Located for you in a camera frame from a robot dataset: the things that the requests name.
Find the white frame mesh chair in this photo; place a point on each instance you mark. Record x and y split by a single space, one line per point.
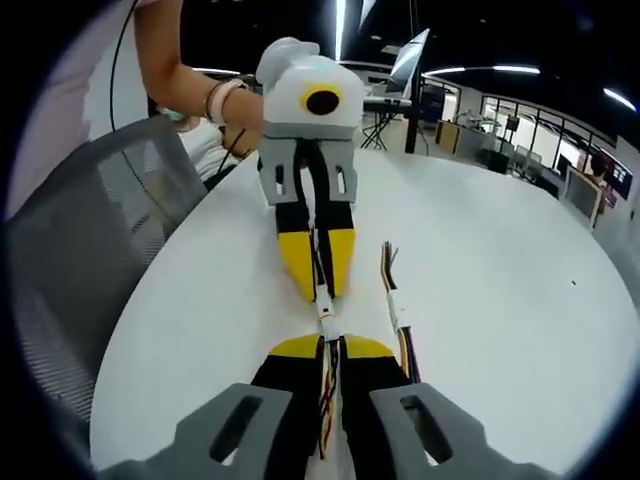
582 195

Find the grey mesh chair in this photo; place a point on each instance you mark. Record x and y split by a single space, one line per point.
90 240

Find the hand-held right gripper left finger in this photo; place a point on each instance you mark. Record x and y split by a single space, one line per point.
250 425

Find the pink wristband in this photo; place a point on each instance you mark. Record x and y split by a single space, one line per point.
222 100

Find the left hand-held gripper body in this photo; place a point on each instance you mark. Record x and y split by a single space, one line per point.
295 80

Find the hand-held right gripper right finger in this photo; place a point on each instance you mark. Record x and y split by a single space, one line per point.
395 430

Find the dark computer screen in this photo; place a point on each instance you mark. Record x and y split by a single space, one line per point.
621 182

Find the person's left hand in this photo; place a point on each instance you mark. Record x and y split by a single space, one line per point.
247 107

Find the large flat monitor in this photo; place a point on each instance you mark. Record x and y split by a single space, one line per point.
407 62

